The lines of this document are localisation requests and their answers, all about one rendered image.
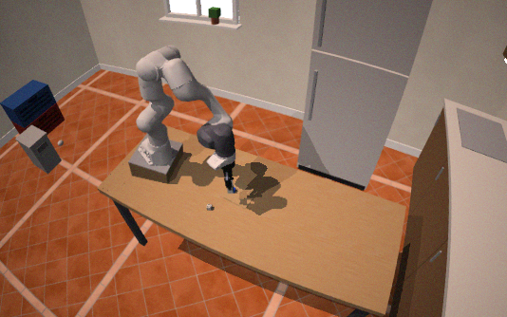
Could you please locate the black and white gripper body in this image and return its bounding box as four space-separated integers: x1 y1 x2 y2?
221 161 235 176

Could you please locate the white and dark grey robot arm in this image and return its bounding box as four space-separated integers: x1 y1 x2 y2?
136 45 235 171

